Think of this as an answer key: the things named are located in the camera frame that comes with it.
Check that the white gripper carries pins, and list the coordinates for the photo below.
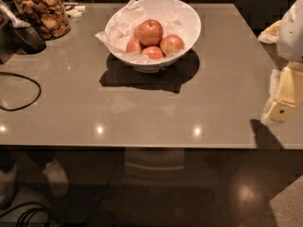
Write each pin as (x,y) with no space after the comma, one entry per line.
(292,35)

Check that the white ceramic bowl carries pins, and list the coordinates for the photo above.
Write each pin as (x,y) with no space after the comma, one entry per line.
(150,35)

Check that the hidden back red apple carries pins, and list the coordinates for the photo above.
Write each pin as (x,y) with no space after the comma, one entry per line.
(136,31)

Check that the yellow cloth at table edge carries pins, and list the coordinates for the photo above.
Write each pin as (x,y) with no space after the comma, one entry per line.
(269,35)

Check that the white crumpled paper liner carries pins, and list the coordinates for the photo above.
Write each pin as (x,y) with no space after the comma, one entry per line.
(173,15)

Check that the small white items on table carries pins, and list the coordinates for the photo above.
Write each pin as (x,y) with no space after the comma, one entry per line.
(74,11)

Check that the right white shoe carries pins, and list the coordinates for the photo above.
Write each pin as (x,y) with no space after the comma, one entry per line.
(57,178)

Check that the white shoe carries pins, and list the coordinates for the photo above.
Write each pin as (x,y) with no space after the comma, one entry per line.
(7,181)
(57,178)

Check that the glass jar of dried chips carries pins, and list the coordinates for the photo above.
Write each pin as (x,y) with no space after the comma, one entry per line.
(49,16)

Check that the black round appliance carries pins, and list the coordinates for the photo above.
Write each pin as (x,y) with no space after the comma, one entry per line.
(29,40)

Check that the white plastic scoop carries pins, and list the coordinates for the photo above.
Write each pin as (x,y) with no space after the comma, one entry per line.
(17,23)

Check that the left white shoe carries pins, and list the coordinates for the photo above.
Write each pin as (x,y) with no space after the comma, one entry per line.
(7,181)

